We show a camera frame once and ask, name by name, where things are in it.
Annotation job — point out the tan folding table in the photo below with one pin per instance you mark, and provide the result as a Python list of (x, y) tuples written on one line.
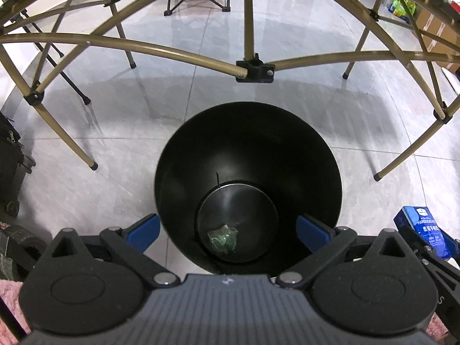
[(248, 25)]

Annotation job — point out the cardboard box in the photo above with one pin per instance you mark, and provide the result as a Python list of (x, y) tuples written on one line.
[(438, 36)]

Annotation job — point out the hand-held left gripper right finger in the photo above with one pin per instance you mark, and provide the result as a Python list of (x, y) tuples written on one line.
[(312, 233)]

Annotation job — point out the green crumpled wrapper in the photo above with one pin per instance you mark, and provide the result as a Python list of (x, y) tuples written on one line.
[(223, 239)]

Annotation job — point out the black tripod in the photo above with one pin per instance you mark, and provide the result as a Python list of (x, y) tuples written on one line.
[(68, 75)]

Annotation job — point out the black round trash bin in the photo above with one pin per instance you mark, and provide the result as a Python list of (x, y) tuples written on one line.
[(248, 151)]

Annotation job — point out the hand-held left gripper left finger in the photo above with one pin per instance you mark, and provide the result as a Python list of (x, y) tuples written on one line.
[(143, 233)]

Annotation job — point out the black suitcase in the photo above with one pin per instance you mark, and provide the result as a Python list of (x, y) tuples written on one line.
[(12, 161)]

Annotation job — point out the pink fluffy rug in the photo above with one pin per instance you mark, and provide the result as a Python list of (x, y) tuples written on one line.
[(12, 302)]

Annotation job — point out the dark rolled bag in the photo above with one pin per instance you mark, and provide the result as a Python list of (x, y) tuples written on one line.
[(18, 248)]

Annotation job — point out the blue tissue packet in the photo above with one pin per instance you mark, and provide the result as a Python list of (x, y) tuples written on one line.
[(429, 228)]

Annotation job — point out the green plastic bag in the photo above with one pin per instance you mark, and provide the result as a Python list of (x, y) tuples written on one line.
[(404, 7)]

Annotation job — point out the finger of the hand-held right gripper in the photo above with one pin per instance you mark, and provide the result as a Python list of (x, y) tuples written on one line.
[(455, 248), (440, 266)]

